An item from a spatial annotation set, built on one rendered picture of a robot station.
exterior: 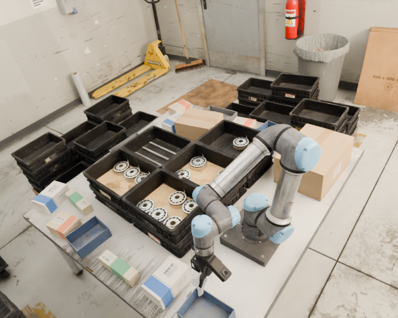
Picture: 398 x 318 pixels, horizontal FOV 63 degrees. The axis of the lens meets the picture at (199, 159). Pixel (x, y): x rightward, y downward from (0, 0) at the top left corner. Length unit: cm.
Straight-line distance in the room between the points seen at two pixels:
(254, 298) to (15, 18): 414
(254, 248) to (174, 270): 41
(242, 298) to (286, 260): 29
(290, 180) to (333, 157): 65
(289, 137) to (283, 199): 27
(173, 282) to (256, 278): 39
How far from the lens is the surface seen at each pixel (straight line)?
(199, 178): 192
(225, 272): 128
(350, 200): 298
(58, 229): 205
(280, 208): 142
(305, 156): 123
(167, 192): 189
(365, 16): 422
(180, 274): 158
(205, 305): 159
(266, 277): 164
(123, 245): 189
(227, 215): 121
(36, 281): 298
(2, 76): 472
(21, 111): 488
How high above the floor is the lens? 211
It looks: 38 degrees down
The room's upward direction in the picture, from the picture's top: 11 degrees counter-clockwise
